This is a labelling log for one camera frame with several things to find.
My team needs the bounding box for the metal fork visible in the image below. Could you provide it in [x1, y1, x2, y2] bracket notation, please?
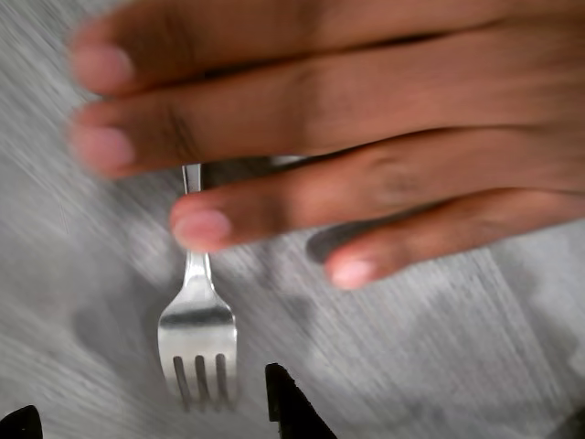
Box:
[156, 155, 239, 412]

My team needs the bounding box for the person's hand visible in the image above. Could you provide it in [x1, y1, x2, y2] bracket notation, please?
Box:
[66, 0, 585, 292]

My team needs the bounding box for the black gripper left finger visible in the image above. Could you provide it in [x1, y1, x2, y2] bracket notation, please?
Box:
[0, 403, 44, 439]

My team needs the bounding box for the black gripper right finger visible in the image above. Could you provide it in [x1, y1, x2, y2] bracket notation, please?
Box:
[264, 362, 340, 439]

